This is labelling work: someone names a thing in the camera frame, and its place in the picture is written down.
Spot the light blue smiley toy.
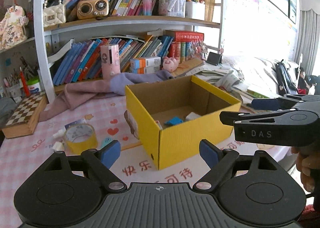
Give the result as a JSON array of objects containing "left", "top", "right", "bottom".
[{"left": 100, "top": 137, "right": 113, "bottom": 148}]

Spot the yellow tape roll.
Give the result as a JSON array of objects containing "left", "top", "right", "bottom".
[{"left": 63, "top": 123, "right": 98, "bottom": 155}]

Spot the white plug adapter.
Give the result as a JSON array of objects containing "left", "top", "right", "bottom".
[{"left": 52, "top": 142, "right": 65, "bottom": 151}]

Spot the white power adapter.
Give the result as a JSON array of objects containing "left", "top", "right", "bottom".
[{"left": 185, "top": 112, "right": 201, "bottom": 121}]

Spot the small red white box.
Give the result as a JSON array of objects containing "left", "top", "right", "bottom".
[{"left": 155, "top": 120, "right": 163, "bottom": 130}]

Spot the person's right hand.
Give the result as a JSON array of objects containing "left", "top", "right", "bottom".
[{"left": 291, "top": 147, "right": 319, "bottom": 193}]

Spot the pile of papers and booklets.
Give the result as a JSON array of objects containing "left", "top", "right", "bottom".
[{"left": 194, "top": 65, "right": 266, "bottom": 111}]

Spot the pink checkered tablecloth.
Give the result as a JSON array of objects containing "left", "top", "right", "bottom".
[{"left": 0, "top": 93, "right": 288, "bottom": 228}]

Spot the black phone stand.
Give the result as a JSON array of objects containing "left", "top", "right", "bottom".
[{"left": 206, "top": 52, "right": 222, "bottom": 66}]

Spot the yellow cardboard box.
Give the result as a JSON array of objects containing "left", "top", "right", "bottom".
[{"left": 125, "top": 76, "right": 241, "bottom": 170}]

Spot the pink mauve cloth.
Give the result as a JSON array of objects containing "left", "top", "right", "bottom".
[{"left": 39, "top": 70, "right": 174, "bottom": 122}]

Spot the wooden chess board box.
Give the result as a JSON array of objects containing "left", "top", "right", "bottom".
[{"left": 2, "top": 92, "right": 48, "bottom": 139}]

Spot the pink pig figurine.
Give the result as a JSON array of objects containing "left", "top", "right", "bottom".
[{"left": 162, "top": 56, "right": 179, "bottom": 73}]

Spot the row of leaning books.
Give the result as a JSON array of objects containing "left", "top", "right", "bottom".
[{"left": 53, "top": 35, "right": 174, "bottom": 86}]

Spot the red bottle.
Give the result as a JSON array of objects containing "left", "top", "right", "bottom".
[{"left": 20, "top": 67, "right": 30, "bottom": 97}]

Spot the white green-lid jar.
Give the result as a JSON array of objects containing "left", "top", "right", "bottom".
[{"left": 27, "top": 76, "right": 42, "bottom": 95}]

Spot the red thick dictionary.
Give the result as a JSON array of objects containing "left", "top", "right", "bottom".
[{"left": 164, "top": 30, "right": 204, "bottom": 42}]

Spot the grey folded garment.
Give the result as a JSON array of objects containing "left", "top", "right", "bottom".
[{"left": 0, "top": 97, "right": 17, "bottom": 127}]

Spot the pink cylindrical container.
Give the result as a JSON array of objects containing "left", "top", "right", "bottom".
[{"left": 100, "top": 44, "right": 120, "bottom": 80}]

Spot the orange white box stack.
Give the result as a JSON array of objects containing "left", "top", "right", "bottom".
[{"left": 130, "top": 56, "right": 161, "bottom": 74}]

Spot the gold retro radio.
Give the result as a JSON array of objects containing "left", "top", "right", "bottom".
[{"left": 77, "top": 0, "right": 109, "bottom": 20}]

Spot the white quilted handbag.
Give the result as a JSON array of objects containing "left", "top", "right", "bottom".
[{"left": 43, "top": 0, "right": 66, "bottom": 27}]

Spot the floral doll figurine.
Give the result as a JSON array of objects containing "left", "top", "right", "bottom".
[{"left": 1, "top": 5, "right": 29, "bottom": 50}]

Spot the white bookshelf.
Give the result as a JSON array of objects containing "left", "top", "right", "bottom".
[{"left": 33, "top": 0, "right": 222, "bottom": 103}]

